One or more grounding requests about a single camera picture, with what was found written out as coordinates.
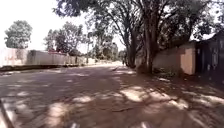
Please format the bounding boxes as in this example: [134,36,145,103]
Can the round-crowned tree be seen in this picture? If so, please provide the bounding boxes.
[3,19,34,50]

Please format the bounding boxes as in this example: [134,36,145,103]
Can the bare earth strip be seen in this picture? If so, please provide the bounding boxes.
[126,69,224,128]

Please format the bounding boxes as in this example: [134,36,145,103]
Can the pale boundary wall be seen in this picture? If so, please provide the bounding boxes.
[0,47,98,68]

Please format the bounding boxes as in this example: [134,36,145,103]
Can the row of trees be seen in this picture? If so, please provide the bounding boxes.
[43,21,121,63]

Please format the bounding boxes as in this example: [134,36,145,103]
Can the dark building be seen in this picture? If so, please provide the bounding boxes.
[194,29,224,84]

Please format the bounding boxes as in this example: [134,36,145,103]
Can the low plants along wall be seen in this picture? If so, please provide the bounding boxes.
[151,66,183,80]

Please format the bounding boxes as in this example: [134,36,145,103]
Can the red-roofed building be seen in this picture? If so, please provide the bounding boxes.
[47,49,68,56]

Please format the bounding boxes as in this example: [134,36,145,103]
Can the grey boundary wall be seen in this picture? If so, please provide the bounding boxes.
[134,41,197,76]

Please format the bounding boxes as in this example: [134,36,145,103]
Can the large tree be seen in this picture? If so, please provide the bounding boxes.
[133,0,224,75]
[54,0,148,69]

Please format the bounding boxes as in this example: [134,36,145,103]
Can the grass verge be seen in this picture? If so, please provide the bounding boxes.
[0,63,84,73]

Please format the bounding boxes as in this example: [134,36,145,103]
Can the grey asphalt road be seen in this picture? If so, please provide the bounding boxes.
[0,62,124,111]

